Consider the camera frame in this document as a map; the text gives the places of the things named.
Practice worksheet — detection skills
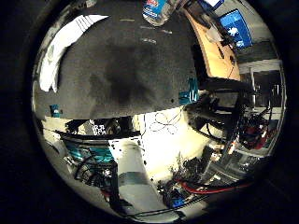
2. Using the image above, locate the laptop with bright screen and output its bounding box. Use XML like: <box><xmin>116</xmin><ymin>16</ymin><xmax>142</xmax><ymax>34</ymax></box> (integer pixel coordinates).
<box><xmin>200</xmin><ymin>0</ymin><xmax>226</xmax><ymax>11</ymax></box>

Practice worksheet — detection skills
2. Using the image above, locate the blue screen monitor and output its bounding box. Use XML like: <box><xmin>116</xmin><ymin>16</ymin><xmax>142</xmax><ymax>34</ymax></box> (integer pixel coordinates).
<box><xmin>220</xmin><ymin>8</ymin><xmax>254</xmax><ymax>49</ymax></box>

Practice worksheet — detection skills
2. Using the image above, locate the white striped cloth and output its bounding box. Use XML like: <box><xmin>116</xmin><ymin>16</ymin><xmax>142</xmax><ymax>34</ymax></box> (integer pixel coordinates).
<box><xmin>38</xmin><ymin>14</ymin><xmax>109</xmax><ymax>93</ymax></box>

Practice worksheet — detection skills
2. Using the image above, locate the small teal table clamp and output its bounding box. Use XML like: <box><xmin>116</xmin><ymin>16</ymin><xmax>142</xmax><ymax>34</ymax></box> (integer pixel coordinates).
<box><xmin>50</xmin><ymin>104</ymin><xmax>63</xmax><ymax>119</ymax></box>

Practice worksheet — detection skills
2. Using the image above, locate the red cable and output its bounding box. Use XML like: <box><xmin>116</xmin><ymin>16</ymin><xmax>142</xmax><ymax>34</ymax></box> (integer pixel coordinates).
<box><xmin>178</xmin><ymin>179</ymin><xmax>251</xmax><ymax>195</ymax></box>

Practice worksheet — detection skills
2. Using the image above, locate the wooden desk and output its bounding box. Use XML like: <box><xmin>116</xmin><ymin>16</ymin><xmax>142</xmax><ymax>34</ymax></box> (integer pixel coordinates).
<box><xmin>186</xmin><ymin>8</ymin><xmax>241</xmax><ymax>82</ymax></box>

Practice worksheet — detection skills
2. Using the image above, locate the clear plastic spray bottle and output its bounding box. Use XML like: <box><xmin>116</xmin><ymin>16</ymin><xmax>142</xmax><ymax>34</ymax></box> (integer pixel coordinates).
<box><xmin>142</xmin><ymin>0</ymin><xmax>176</xmax><ymax>27</ymax></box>

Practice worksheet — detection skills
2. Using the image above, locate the teal metal frame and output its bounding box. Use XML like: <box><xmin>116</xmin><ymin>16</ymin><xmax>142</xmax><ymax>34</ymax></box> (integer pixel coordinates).
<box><xmin>64</xmin><ymin>141</ymin><xmax>115</xmax><ymax>164</ymax></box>

